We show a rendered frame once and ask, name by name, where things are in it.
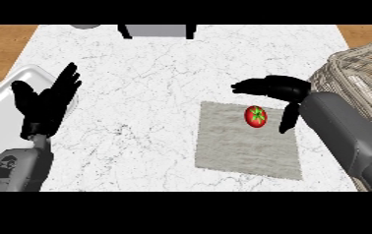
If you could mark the white tray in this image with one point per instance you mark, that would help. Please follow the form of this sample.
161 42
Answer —
15 113

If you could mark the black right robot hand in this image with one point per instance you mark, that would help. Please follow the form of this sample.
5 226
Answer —
276 87

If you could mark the wicker basket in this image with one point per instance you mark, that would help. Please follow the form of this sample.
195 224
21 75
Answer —
349 77

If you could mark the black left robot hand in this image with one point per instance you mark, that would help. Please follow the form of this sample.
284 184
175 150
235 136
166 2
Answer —
48 102

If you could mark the grey round object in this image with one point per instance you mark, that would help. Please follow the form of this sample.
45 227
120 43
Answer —
86 26

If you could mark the red tomato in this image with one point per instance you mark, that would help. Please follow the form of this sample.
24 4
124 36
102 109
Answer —
256 116

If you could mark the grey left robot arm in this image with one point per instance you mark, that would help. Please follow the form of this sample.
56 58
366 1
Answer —
24 165

